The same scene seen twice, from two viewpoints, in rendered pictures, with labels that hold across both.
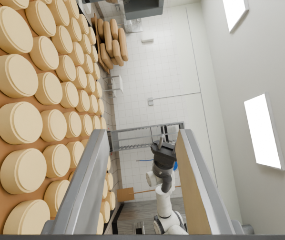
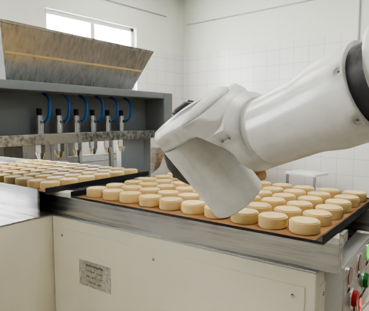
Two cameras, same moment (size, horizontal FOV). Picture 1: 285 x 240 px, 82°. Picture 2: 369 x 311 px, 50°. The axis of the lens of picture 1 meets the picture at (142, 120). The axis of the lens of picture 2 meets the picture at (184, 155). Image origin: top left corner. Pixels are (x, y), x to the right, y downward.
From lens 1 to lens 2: 0.62 m
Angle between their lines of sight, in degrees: 34
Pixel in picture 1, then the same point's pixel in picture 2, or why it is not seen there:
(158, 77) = not seen: hidden behind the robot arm
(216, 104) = not seen: outside the picture
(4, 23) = (145, 197)
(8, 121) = (186, 206)
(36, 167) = not seen: hidden behind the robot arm
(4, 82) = (169, 205)
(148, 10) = (165, 110)
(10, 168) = (207, 211)
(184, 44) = (250, 28)
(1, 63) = (161, 203)
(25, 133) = (196, 203)
